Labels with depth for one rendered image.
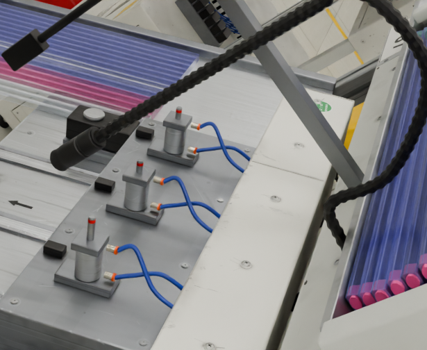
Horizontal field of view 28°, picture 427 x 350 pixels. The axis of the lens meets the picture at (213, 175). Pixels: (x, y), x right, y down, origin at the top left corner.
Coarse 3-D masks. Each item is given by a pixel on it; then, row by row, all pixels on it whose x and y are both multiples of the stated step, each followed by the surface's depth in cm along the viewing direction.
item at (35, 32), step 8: (32, 32) 83; (24, 40) 83; (32, 40) 83; (8, 48) 84; (16, 48) 84; (24, 48) 83; (32, 48) 83; (40, 48) 83; (8, 56) 84; (16, 56) 84; (24, 56) 84; (32, 56) 84; (8, 64) 85; (16, 64) 85; (24, 64) 84
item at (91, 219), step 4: (88, 216) 69; (92, 216) 69; (88, 220) 69; (92, 220) 69; (88, 224) 69; (92, 224) 69; (88, 228) 69; (92, 228) 69; (88, 232) 70; (92, 232) 69; (88, 236) 70; (92, 236) 70; (92, 240) 70
